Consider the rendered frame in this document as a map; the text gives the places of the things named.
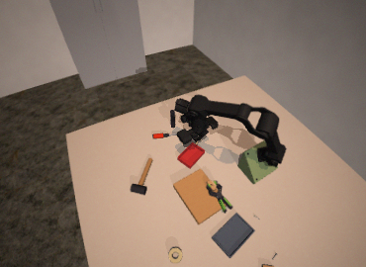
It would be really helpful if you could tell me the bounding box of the black mallet with wooden handle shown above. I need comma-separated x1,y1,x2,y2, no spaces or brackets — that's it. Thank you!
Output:
131,158,152,195

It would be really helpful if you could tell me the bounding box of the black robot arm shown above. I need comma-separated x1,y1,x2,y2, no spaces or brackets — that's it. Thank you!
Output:
174,95,287,167

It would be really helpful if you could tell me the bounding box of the beige ring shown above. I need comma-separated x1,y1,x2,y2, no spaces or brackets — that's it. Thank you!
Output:
168,248,182,263

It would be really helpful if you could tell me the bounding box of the red tray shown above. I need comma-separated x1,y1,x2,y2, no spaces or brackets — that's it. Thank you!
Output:
177,142,205,169

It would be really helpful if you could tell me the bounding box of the red-handled screwdriver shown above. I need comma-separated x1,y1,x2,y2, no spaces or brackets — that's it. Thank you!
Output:
152,133,177,138

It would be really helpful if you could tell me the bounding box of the black flat bar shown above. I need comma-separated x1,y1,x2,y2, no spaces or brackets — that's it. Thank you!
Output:
170,110,175,128

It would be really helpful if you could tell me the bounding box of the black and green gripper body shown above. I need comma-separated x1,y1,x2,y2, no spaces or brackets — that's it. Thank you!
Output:
177,116,219,144

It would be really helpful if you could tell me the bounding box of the light brown wooden board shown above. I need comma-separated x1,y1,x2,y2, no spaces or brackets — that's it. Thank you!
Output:
173,168,222,225

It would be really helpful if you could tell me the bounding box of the black spring clamp with green grips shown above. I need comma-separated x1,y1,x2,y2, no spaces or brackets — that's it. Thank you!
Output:
207,181,233,213

